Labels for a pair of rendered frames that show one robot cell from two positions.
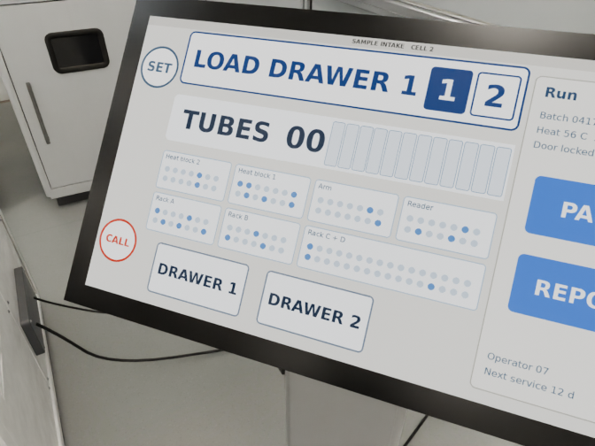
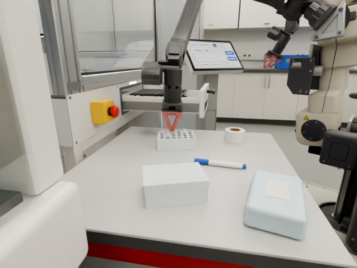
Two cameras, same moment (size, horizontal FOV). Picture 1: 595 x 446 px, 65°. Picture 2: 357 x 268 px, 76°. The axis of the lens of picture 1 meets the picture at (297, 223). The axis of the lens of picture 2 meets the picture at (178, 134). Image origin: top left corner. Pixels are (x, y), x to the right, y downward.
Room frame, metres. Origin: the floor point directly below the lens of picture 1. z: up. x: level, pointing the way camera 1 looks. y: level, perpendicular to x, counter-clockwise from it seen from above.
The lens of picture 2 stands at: (-0.70, 1.64, 1.03)
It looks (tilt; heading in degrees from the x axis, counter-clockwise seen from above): 18 degrees down; 310
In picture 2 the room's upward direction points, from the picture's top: straight up
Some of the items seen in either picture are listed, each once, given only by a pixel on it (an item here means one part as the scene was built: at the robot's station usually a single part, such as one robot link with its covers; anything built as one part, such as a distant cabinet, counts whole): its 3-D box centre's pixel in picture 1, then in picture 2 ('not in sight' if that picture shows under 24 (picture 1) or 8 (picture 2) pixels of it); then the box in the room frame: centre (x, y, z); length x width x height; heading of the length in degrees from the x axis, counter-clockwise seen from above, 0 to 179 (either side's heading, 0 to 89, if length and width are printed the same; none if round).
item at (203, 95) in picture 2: not in sight; (204, 98); (-0.15, 0.79, 0.87); 0.29 x 0.02 x 0.11; 119
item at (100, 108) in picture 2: not in sight; (103, 110); (-0.05, 1.23, 0.88); 0.07 x 0.05 x 0.07; 119
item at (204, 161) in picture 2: not in sight; (219, 163); (-0.43, 1.14, 0.77); 0.14 x 0.02 x 0.02; 24
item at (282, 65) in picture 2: not in sight; (296, 62); (0.32, -2.65, 1.01); 0.61 x 0.41 x 0.22; 29
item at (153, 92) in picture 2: not in sight; (160, 98); (0.02, 0.89, 0.87); 0.22 x 0.18 x 0.06; 29
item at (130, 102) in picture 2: not in sight; (158, 99); (0.03, 0.90, 0.86); 0.40 x 0.26 x 0.06; 29
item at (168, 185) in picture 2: not in sight; (173, 183); (-0.43, 1.32, 0.79); 0.13 x 0.09 x 0.05; 49
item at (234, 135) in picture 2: not in sight; (234, 135); (-0.37, 0.92, 0.78); 0.07 x 0.07 x 0.04
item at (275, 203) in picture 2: not in sight; (275, 199); (-0.61, 1.23, 0.78); 0.15 x 0.10 x 0.04; 106
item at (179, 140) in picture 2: not in sight; (176, 140); (-0.24, 1.09, 0.78); 0.12 x 0.08 x 0.04; 44
